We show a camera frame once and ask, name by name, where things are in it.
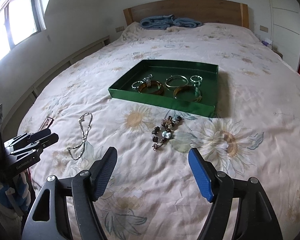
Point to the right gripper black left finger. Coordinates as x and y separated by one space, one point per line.
101 172

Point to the window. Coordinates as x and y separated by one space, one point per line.
19 20

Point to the wall socket plate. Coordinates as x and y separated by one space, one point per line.
119 29
264 29

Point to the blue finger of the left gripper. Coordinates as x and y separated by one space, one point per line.
39 135

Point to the wide dark metal bangle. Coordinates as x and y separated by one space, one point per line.
188 93

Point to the amber glass bangle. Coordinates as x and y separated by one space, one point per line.
158 86

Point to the floral bed quilt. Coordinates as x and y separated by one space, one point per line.
152 193

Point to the blue folded blanket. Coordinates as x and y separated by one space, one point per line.
163 22

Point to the white wardrobe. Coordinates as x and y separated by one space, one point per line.
285 30

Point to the green shallow tray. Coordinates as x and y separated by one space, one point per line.
201 75

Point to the wall socket plate right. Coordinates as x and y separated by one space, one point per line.
264 29

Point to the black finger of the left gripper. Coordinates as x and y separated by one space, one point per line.
42 143

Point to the thin silver bangle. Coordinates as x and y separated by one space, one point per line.
176 81

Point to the wooden headboard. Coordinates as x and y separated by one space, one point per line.
205 11

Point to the wall socket plate left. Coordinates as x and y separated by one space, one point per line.
119 29

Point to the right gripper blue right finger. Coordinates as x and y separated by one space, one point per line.
202 174

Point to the small item on nightstand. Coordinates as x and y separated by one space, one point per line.
267 42

